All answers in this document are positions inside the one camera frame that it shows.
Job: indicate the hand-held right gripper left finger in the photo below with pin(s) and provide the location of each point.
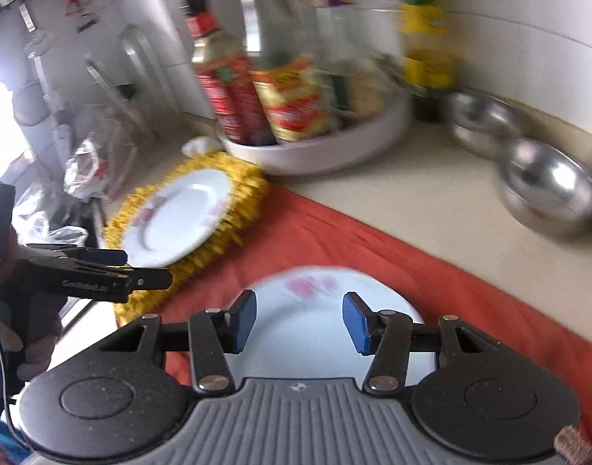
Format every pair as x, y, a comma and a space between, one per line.
242, 322

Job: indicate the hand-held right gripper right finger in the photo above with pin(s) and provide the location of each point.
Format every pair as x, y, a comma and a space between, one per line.
356, 322

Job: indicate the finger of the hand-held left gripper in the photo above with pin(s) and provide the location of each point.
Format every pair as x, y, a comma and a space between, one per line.
146, 278
104, 255

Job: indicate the white floral plate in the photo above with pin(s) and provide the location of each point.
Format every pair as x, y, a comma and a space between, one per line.
320, 300
179, 213

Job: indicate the person's right forearm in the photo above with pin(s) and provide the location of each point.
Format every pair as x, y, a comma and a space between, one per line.
579, 445

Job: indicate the person's left hand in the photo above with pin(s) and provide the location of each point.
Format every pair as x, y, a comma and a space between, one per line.
41, 344

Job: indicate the clear crumpled plastic bag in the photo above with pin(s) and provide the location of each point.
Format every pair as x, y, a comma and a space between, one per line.
49, 223

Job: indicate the crumpled plastic bag red print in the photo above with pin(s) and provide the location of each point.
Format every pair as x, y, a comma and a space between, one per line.
95, 169

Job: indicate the yellow woven mat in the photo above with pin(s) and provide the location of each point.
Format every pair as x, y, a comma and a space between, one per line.
237, 213

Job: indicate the orange cloth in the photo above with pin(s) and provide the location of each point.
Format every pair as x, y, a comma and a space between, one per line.
470, 290

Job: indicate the white garlic bulb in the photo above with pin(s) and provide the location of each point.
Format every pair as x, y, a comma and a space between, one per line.
199, 145

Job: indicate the hanging steel ladle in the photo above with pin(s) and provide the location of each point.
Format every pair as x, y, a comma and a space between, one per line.
32, 87

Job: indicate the white rotating condiment rack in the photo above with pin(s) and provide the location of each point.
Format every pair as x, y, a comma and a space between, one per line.
325, 150

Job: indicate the hanging steel tongs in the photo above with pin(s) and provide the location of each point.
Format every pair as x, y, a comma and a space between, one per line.
143, 63

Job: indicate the red label sauce bottle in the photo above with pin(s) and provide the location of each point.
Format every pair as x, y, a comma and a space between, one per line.
228, 92

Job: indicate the yellow cap sauce bottle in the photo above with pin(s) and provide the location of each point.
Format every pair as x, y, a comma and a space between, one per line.
291, 101

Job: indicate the green yellow label bottle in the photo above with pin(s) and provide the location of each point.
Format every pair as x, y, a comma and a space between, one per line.
426, 43

